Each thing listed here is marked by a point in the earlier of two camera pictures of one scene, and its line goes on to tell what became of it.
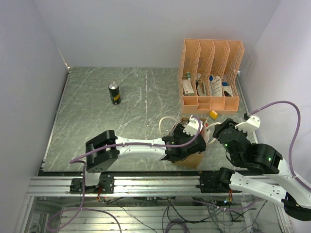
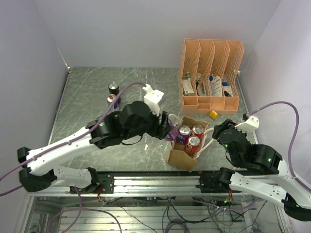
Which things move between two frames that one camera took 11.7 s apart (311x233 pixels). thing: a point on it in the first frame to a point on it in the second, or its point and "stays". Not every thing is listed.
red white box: x=187 y=89 stays
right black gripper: x=229 y=123 stays
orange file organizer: x=207 y=71 stays
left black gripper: x=179 y=133 to x=160 y=131
